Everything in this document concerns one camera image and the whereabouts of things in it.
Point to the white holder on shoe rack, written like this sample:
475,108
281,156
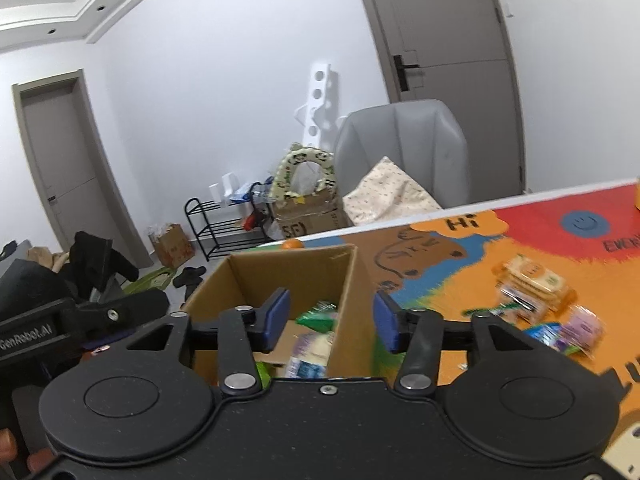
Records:
226,190

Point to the blue round candy packet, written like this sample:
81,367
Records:
542,335

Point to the black clothing pile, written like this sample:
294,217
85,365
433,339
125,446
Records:
100,260

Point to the green bag on floor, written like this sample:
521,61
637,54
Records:
150,280

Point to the green clear snack packet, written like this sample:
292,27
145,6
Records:
492,311

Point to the grey padded chair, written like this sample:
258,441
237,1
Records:
400,145

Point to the small green snack packet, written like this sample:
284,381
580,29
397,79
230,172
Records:
263,374
317,316

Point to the small white wall socket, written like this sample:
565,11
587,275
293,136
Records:
508,10

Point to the taped cardboard floor box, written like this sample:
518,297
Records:
307,217

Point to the purple snack packet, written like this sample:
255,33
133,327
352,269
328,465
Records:
582,330

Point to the dotted cream pillow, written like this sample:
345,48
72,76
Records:
390,197

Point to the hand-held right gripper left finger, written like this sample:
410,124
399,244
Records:
276,317

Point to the small brown paper bag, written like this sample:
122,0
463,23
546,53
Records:
172,246

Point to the blue white snack packet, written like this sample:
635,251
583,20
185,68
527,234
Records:
307,369

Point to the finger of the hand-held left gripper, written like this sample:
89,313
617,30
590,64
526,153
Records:
120,312

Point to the cream green biscuit pack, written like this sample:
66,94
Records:
535,285

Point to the grey brown side door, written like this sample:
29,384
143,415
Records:
65,170

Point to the white perforated rack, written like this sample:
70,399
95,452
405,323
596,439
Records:
320,105

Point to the person's left hand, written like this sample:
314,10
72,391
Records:
40,461

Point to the black metal shoe rack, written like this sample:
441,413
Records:
220,232

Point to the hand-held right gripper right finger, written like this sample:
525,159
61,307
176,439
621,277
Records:
386,322

